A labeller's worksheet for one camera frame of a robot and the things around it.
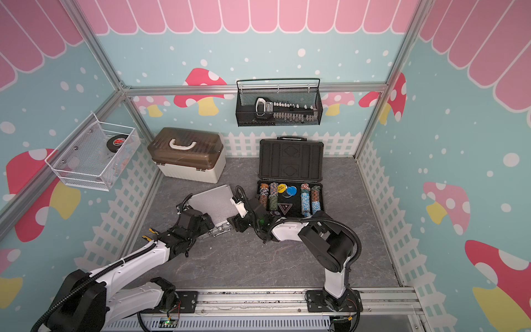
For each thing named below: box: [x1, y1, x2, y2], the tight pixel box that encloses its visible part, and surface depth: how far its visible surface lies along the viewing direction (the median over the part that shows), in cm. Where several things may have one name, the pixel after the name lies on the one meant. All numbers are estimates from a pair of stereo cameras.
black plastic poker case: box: [257, 136, 325, 219], surface depth 107 cm
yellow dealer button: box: [277, 183, 288, 194], surface depth 104 cm
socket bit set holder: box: [254, 96, 319, 123], surface depth 91 cm
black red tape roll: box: [106, 134, 129, 153], surface depth 81 cm
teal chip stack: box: [300, 182, 312, 218], surface depth 99 cm
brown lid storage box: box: [147, 127, 227, 184], surface depth 101 cm
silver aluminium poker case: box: [187, 183, 240, 239], surface depth 93 cm
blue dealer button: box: [286, 185, 298, 197], surface depth 104 cm
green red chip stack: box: [311, 184, 322, 216], surface depth 99 cm
